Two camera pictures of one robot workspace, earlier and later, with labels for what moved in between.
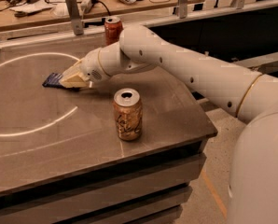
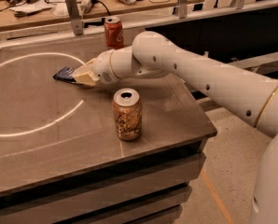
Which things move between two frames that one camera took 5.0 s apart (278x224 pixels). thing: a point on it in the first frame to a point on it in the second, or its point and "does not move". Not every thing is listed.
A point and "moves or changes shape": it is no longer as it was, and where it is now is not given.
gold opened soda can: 128,111 does not move
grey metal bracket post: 76,18 does not move
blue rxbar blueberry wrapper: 53,81 moves or changes shape
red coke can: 113,28 does not move
